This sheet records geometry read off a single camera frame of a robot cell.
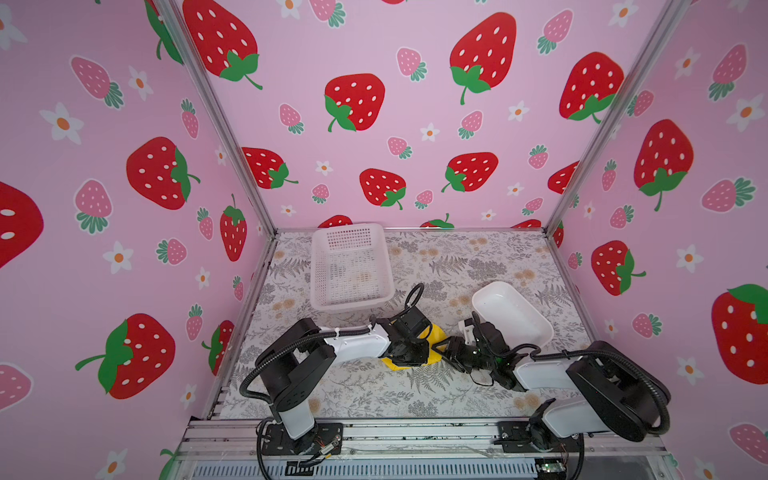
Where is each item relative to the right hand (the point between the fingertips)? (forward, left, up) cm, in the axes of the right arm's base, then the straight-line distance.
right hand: (433, 351), depth 85 cm
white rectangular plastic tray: (+14, -26, -2) cm, 30 cm away
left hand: (-3, +1, -2) cm, 3 cm away
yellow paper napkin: (-2, +1, +13) cm, 13 cm away
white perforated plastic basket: (+29, +32, -1) cm, 43 cm away
